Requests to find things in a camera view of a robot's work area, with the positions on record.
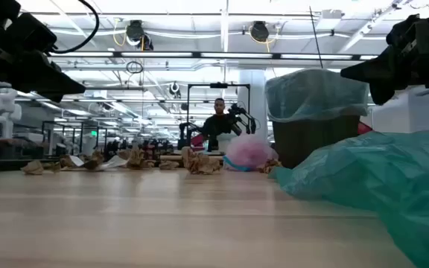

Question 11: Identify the light blue bin liner bag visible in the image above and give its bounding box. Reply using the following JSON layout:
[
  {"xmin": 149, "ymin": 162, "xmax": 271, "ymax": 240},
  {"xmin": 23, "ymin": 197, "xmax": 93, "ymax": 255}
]
[{"xmin": 264, "ymin": 68, "xmax": 370, "ymax": 124}]

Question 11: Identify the large white paper sheet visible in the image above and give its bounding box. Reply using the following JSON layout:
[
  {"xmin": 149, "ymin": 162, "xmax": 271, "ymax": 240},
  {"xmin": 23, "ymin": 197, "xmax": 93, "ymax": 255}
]
[{"xmin": 97, "ymin": 155, "xmax": 130, "ymax": 172}]

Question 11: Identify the brown plastic trash bin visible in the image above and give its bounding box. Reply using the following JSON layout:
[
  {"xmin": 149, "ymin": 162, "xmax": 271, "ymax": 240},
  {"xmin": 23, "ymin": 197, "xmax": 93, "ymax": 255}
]
[{"xmin": 272, "ymin": 114, "xmax": 361, "ymax": 170}]

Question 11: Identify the green trash bag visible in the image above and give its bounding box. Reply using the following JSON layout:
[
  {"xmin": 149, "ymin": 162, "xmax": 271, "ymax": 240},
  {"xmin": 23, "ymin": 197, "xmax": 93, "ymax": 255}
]
[{"xmin": 267, "ymin": 130, "xmax": 429, "ymax": 268}]

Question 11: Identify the pink plastic bag ball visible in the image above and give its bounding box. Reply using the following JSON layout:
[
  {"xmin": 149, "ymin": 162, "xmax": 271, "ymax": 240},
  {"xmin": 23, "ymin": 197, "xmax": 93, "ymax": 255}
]
[{"xmin": 223, "ymin": 133, "xmax": 279, "ymax": 173}]

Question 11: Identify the large brown paper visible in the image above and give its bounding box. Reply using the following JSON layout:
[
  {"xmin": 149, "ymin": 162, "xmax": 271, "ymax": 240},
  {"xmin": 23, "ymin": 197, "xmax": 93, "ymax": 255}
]
[{"xmin": 181, "ymin": 146, "xmax": 223, "ymax": 176}]

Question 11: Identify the background workbench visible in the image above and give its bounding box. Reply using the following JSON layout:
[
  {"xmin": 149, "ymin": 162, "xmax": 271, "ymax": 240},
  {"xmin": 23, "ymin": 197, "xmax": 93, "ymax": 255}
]
[{"xmin": 0, "ymin": 134, "xmax": 51, "ymax": 161}]

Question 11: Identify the thin black pole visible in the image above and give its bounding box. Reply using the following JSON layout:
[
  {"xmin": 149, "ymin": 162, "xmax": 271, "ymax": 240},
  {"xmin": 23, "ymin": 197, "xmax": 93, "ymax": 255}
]
[{"xmin": 308, "ymin": 6, "xmax": 324, "ymax": 70}]

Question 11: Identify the white building column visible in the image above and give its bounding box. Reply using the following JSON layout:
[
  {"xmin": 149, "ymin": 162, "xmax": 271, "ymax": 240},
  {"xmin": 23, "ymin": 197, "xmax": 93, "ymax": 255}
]
[{"xmin": 238, "ymin": 68, "xmax": 269, "ymax": 144}]

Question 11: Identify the red background container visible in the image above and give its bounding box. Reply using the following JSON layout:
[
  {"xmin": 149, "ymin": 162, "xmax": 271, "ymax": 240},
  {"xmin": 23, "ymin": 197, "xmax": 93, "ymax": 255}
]
[{"xmin": 191, "ymin": 133, "xmax": 205, "ymax": 152}]

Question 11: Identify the person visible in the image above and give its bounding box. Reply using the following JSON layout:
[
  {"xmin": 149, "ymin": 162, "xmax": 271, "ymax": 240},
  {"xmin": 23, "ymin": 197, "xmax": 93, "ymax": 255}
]
[{"xmin": 200, "ymin": 98, "xmax": 238, "ymax": 152}]

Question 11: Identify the white bucket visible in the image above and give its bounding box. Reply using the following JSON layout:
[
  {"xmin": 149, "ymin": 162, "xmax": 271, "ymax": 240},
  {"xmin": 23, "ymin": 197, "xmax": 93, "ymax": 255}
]
[{"xmin": 216, "ymin": 133, "xmax": 238, "ymax": 153}]

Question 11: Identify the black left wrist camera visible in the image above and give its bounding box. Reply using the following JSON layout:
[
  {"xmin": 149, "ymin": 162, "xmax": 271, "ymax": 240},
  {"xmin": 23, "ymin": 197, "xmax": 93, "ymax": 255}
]
[{"xmin": 4, "ymin": 13, "xmax": 58, "ymax": 55}]

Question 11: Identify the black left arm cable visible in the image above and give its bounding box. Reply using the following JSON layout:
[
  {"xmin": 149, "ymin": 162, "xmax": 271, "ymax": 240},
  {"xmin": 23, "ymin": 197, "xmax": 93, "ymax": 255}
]
[{"xmin": 49, "ymin": 0, "xmax": 101, "ymax": 55}]

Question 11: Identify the black ceiling cable reel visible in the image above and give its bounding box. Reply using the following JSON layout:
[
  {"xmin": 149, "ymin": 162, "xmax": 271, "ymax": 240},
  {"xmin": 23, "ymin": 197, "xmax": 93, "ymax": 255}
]
[
  {"xmin": 125, "ymin": 19, "xmax": 154, "ymax": 51},
  {"xmin": 250, "ymin": 20, "xmax": 270, "ymax": 43}
]

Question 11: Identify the hanging ring lamp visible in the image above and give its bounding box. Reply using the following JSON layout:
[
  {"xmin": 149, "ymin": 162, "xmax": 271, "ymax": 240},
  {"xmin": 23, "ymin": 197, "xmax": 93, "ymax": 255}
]
[{"xmin": 168, "ymin": 81, "xmax": 182, "ymax": 99}]

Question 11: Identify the black background station frame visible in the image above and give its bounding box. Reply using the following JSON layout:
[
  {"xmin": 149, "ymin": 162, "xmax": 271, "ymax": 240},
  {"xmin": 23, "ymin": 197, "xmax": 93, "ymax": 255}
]
[{"xmin": 185, "ymin": 82, "xmax": 252, "ymax": 152}]

